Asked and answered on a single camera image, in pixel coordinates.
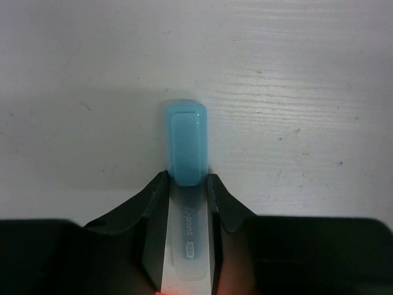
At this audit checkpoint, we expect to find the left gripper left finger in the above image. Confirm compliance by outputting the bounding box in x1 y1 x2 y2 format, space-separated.
1 171 169 294

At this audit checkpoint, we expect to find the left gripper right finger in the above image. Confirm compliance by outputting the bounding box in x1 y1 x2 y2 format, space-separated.
207 173 393 295

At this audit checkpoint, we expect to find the blue cap clear marker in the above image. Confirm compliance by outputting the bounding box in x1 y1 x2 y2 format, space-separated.
165 100 209 281

